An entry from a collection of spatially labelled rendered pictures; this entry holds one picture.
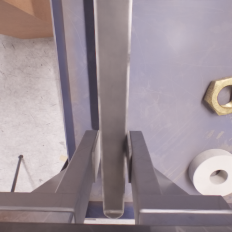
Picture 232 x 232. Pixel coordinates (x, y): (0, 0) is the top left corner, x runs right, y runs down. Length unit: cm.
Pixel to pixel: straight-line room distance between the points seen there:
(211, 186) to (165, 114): 13
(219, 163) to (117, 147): 17
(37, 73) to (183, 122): 108
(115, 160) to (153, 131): 10
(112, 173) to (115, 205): 4
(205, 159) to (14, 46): 122
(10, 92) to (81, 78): 114
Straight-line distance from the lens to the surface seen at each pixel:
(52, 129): 129
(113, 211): 20
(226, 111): 26
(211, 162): 28
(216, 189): 31
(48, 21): 86
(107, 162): 16
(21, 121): 138
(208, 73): 25
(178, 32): 24
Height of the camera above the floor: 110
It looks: 72 degrees down
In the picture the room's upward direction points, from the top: 173 degrees counter-clockwise
